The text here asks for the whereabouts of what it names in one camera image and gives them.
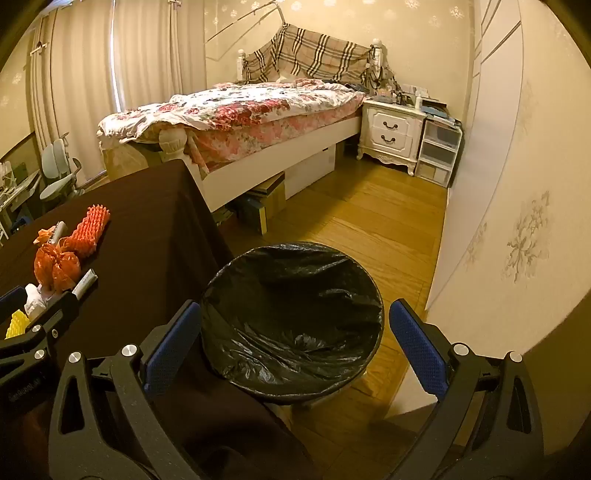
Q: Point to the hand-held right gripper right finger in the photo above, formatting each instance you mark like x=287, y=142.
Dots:
x=418, y=344

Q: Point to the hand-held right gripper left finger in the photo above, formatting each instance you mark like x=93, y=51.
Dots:
x=173, y=344

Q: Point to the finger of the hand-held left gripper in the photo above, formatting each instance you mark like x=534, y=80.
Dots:
x=46, y=321
x=13, y=297

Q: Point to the white tissue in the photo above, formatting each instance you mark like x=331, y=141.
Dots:
x=34, y=302

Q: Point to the yellow foam fruit net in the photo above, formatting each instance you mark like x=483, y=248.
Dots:
x=17, y=325

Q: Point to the white wrapper packet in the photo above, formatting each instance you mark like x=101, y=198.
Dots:
x=85, y=281

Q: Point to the red foam fruit net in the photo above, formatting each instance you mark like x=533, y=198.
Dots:
x=90, y=228

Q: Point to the trash bin with black bag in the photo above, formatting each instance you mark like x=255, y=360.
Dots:
x=295, y=323

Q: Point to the desk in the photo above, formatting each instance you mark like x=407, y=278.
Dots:
x=18, y=189

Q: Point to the dark brown tablecloth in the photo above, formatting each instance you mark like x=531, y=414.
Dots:
x=138, y=230

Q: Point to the grey office chair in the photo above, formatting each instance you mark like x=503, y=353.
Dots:
x=57, y=161

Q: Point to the cardboard box with dark top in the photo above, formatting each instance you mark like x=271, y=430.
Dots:
x=265, y=203

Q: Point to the plastic drawer unit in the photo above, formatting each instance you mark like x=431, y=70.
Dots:
x=438, y=152

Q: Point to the white storage box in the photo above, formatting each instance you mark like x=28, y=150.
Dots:
x=309, y=170

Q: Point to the white nightstand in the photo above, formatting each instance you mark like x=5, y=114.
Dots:
x=390, y=134

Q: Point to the white wardrobe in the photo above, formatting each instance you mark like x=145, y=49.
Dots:
x=485, y=138

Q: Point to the bed with floral quilt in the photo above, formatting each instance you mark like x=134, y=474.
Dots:
x=286, y=152

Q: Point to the white bottle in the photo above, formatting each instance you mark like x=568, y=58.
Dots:
x=419, y=101

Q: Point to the floral quilt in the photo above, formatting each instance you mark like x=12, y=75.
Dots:
x=240, y=108

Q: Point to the nightstand clutter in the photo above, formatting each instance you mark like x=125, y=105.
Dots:
x=397, y=92

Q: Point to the cream curtain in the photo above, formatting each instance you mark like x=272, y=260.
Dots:
x=138, y=55

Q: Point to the plaid blanket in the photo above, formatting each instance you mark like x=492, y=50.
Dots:
x=314, y=53

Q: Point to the thin metal pole frame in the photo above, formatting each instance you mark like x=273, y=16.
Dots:
x=240, y=23

